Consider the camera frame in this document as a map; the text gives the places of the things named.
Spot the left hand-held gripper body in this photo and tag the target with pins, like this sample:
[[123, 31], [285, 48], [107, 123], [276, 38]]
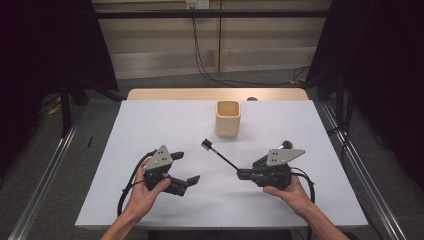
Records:
[[160, 158]]

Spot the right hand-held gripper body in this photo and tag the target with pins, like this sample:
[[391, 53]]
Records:
[[276, 175]]

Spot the thin black makeup brush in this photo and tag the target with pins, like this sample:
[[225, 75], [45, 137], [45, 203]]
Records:
[[206, 144]]

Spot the black powder makeup brush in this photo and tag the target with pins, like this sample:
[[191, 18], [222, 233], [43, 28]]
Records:
[[286, 144]]

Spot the beige square cup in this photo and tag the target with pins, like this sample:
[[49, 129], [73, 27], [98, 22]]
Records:
[[228, 125]]

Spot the person's right hand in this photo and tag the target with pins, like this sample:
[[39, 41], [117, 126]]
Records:
[[295, 195]]

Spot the person's left hand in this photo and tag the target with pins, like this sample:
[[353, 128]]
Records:
[[143, 200]]

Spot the white table sheet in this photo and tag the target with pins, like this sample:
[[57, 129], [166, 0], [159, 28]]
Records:
[[216, 206]]

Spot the small black floor item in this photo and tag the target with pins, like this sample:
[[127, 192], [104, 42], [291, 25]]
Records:
[[90, 142]]

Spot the dark round table grommet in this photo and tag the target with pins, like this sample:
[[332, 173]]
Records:
[[252, 98]]

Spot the black metal stand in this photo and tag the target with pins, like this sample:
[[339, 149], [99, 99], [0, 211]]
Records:
[[65, 106], [339, 100]]

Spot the black horizontal bar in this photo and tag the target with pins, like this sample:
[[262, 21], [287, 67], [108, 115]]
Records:
[[200, 14]]

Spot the black curtain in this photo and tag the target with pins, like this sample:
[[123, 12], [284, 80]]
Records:
[[40, 50], [383, 50]]

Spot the aluminium floor rail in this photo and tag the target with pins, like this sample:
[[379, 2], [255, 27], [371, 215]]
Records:
[[38, 193], [390, 220]]

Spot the white wall socket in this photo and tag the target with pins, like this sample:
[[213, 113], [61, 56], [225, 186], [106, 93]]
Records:
[[197, 4]]

